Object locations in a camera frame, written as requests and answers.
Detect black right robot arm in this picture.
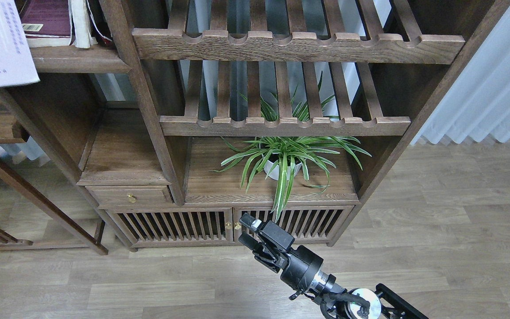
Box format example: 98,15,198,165
235,214,425,319

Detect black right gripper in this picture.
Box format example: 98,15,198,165
238,214,323,292

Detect green spider plant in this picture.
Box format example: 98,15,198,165
211,71,372,223

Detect white plant pot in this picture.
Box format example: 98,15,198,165
263,154,302,180

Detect maroon book white characters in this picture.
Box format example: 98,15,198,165
20,0,73,48

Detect white pleated curtain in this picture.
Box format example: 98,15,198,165
412,7,510,144

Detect wooden side rack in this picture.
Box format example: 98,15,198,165
0,98,108,256

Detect red cover book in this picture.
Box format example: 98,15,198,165
69,0,113,49

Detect dark wooden bookshelf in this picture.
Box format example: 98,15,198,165
0,0,510,250

